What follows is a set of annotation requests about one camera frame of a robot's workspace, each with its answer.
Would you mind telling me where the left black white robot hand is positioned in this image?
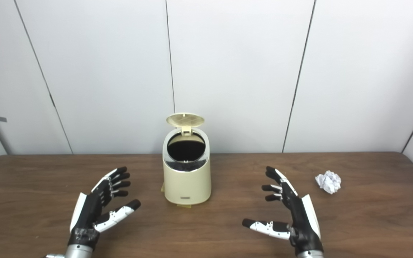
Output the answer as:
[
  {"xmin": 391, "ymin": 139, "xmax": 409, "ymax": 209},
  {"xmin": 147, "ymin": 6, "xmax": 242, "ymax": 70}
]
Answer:
[{"xmin": 67, "ymin": 166, "xmax": 142, "ymax": 249}]

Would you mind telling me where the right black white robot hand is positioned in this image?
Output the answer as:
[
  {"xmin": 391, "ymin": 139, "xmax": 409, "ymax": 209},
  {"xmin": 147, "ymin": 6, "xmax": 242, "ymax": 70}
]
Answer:
[{"xmin": 242, "ymin": 166, "xmax": 324, "ymax": 255}]

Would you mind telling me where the white paper ball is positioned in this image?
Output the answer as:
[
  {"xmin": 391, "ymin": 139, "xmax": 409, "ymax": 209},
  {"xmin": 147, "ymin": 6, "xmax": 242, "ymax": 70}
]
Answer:
[{"xmin": 315, "ymin": 170, "xmax": 342, "ymax": 194}]

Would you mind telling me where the cream-colored round bin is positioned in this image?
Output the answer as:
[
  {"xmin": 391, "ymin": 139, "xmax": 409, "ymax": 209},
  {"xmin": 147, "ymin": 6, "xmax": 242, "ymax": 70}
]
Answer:
[{"xmin": 162, "ymin": 113, "xmax": 212, "ymax": 206}]

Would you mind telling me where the cream round bin lid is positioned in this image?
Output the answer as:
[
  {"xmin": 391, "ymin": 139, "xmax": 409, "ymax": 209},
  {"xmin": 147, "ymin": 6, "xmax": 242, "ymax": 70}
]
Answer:
[{"xmin": 166, "ymin": 113, "xmax": 205, "ymax": 136}]

